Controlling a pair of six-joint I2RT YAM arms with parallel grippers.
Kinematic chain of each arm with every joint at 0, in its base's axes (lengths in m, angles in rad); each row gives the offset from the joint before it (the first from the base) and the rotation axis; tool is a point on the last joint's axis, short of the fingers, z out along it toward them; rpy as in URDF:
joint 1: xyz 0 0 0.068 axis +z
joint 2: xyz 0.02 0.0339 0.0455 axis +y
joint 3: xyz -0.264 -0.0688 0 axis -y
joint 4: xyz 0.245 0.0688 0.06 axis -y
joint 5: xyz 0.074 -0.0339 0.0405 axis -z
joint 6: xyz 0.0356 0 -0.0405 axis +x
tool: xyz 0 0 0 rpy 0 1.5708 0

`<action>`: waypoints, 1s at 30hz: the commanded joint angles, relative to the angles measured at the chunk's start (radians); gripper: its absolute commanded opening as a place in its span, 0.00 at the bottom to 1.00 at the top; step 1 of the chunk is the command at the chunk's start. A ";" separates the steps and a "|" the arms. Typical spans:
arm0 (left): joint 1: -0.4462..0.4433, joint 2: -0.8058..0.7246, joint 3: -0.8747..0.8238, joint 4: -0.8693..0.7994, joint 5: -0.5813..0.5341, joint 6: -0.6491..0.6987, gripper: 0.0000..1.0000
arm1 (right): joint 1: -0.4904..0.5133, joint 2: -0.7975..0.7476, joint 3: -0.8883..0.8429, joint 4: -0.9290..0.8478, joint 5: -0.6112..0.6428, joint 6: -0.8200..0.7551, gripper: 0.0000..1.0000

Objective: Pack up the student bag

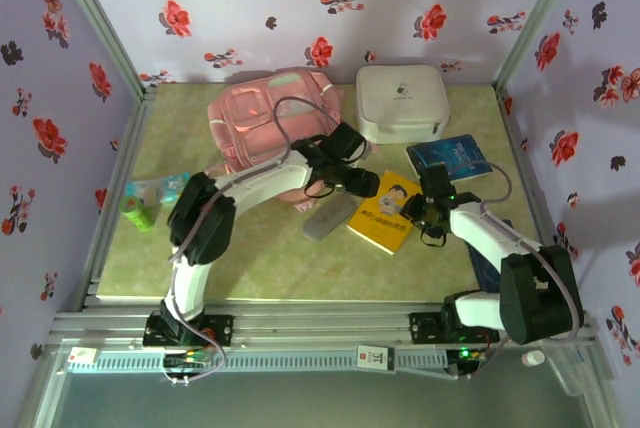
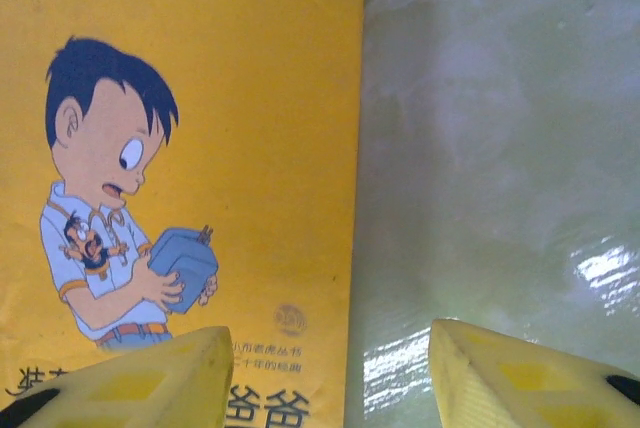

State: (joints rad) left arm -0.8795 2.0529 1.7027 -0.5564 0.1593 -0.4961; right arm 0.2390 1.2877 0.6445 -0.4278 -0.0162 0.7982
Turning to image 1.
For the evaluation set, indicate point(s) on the white zip case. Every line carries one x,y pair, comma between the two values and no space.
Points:
400,98

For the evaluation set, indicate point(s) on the yellow book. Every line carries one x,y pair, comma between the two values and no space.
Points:
380,225

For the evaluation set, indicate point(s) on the pink school backpack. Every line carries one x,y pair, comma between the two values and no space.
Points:
250,123

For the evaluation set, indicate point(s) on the dark blue notebook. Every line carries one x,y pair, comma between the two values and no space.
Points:
482,268

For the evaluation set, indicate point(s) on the green bottle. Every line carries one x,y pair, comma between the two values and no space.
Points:
136,213

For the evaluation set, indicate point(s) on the clear plastic container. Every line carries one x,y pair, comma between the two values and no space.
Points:
575,368

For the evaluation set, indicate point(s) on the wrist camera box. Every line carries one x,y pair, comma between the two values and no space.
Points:
346,142
436,178

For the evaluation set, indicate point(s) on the white label card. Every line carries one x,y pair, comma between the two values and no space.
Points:
375,358

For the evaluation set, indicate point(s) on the aluminium frame rail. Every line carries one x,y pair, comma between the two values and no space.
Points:
320,323

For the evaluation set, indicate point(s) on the white tag with red mark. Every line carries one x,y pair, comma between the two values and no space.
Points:
82,356

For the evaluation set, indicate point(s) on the dark blue book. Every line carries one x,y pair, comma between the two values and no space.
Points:
460,155

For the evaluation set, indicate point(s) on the grey pencil case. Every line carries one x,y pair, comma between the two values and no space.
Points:
325,220

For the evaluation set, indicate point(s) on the aluminium frame post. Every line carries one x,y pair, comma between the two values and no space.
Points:
540,18
100,23

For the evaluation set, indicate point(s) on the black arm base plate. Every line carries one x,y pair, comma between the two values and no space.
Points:
425,328
220,330

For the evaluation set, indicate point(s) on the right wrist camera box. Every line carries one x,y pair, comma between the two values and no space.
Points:
436,178

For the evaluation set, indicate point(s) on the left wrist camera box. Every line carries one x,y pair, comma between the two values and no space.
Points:
346,142

